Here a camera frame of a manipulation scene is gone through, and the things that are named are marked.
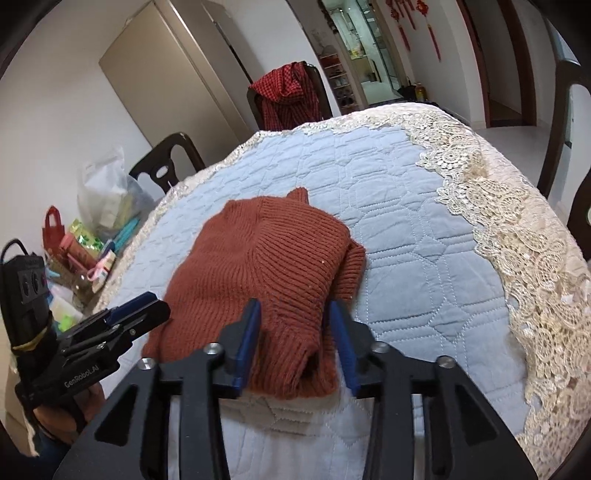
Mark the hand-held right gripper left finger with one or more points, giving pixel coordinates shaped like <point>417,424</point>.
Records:
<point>247,341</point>

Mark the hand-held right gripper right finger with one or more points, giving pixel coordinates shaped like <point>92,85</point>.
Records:
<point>344,341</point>

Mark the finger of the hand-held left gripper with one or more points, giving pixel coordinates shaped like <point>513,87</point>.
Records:
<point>147,318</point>
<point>131,307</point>

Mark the rust knitted sweater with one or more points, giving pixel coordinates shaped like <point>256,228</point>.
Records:
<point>258,258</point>

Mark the person's left forearm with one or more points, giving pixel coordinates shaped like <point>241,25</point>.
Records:
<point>51,445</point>

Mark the person's left hand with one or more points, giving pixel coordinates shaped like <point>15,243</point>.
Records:
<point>92,401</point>

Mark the small white box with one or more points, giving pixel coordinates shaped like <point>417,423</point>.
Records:
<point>64,302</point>

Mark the small green toy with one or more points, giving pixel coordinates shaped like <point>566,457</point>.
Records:
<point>67,322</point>

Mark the pink scissors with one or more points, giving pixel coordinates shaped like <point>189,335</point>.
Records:
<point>99,272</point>

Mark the glass jar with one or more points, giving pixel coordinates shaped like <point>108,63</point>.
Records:
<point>83,286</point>

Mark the pink packet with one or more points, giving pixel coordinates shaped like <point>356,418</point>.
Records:
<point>78,251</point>

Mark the red gift bag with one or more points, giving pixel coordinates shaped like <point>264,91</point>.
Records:
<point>51,235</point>

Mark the green snack packet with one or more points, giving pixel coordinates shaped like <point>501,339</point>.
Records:
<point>87,237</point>

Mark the white plastic bag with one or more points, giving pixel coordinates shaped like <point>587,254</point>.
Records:
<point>106,194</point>

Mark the dark wooden chair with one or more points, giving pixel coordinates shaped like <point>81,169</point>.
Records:
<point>184,143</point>
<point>558,115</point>
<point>324,92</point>

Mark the cream lace tablecloth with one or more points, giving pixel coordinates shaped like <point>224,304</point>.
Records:
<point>531,230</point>

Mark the beige cabinet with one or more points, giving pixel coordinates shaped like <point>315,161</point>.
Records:
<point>175,78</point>

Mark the red checked garment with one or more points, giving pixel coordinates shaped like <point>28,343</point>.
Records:
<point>284,97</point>

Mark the shoe rack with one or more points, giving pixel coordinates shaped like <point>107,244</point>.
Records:
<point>339,83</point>

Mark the yellow oil bottle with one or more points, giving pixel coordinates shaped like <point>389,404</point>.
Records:
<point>420,92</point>

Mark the sliding glass door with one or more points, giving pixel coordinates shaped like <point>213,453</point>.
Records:
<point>364,50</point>

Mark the dark wooden door frame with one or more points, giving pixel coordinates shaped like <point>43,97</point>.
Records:
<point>526,69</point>

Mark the red hanging wall decorations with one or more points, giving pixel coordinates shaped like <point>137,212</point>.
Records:
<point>406,18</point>

